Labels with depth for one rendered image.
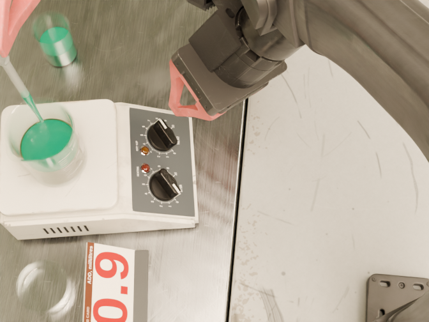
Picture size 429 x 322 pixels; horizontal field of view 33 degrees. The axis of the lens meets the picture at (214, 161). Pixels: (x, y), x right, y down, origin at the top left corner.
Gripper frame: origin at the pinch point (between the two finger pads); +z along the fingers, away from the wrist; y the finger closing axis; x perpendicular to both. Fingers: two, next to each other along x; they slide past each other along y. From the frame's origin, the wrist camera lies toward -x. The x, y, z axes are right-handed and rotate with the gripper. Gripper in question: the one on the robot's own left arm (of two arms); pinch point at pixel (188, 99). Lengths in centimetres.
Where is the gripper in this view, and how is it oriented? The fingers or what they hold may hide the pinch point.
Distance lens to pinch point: 72.9
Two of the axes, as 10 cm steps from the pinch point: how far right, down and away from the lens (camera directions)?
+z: -4.9, 3.3, 8.1
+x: 5.6, 8.3, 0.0
